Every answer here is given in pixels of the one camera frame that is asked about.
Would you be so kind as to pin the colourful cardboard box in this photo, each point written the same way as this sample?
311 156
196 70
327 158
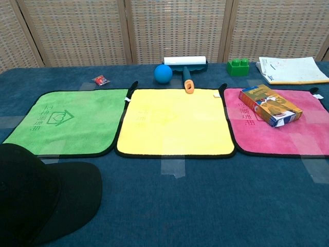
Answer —
272 105

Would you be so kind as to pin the yellow microfiber cloth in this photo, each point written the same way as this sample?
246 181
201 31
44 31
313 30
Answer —
177 128

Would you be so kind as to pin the clear tape strip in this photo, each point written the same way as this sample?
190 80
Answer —
51 160
10 122
172 167
317 169

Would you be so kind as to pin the blue ball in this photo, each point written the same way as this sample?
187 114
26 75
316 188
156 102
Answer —
163 74

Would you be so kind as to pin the red candy wrapper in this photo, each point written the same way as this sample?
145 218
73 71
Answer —
100 80

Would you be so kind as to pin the green microfiber cloth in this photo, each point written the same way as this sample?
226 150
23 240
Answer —
77 128

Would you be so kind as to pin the green toy building block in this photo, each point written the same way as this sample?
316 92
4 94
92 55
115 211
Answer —
237 69

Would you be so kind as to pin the pink microfiber cloth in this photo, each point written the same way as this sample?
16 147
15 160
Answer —
257 136

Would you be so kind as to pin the woven folding screen panel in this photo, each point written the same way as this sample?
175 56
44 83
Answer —
180 28
77 31
277 28
10 36

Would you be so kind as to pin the white paper stack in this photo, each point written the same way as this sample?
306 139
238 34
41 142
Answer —
290 69

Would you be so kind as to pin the black baseball cap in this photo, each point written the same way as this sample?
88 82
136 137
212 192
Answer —
38 200

